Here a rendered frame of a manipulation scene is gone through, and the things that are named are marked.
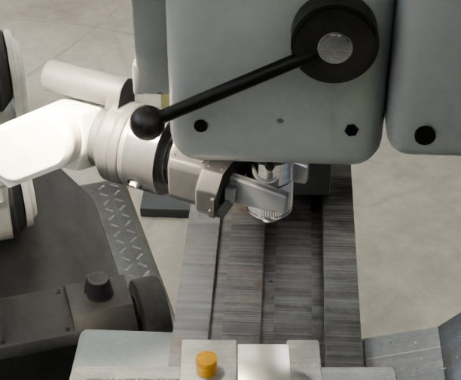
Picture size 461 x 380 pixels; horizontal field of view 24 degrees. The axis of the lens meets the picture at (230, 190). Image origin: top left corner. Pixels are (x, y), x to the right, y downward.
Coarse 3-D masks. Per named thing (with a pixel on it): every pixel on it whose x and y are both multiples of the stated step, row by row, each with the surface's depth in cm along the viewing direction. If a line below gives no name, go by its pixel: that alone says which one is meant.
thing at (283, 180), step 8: (248, 168) 108; (288, 168) 107; (248, 176) 109; (256, 176) 108; (264, 176) 107; (272, 176) 107; (280, 176) 107; (288, 176) 108; (272, 184) 108; (280, 184) 108; (288, 184) 109; (248, 208) 111; (256, 208) 110; (256, 216) 110; (264, 216) 110; (272, 216) 110; (280, 216) 110
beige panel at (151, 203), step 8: (160, 96) 306; (168, 96) 306; (168, 104) 307; (144, 192) 314; (144, 200) 311; (152, 200) 311; (160, 200) 311; (168, 200) 311; (176, 200) 311; (144, 208) 308; (152, 208) 308; (160, 208) 308; (168, 208) 308; (176, 208) 308; (184, 208) 308; (152, 216) 309; (160, 216) 309; (168, 216) 309; (176, 216) 309; (184, 216) 309
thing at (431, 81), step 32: (416, 0) 85; (448, 0) 85; (416, 32) 87; (448, 32) 86; (416, 64) 88; (448, 64) 88; (416, 96) 90; (448, 96) 90; (416, 128) 92; (448, 128) 92
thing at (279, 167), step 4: (252, 164) 107; (256, 164) 107; (260, 164) 107; (276, 164) 106; (280, 164) 107; (284, 164) 107; (288, 164) 107; (256, 168) 107; (260, 168) 107; (264, 168) 107; (276, 168) 107; (280, 168) 107; (284, 168) 107; (272, 172) 107
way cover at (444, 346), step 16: (448, 320) 141; (384, 336) 143; (400, 336) 142; (416, 336) 141; (432, 336) 141; (448, 336) 139; (368, 352) 141; (384, 352) 141; (400, 352) 140; (416, 352) 139; (432, 352) 138; (448, 352) 137; (400, 368) 138; (416, 368) 137; (432, 368) 136; (448, 368) 135
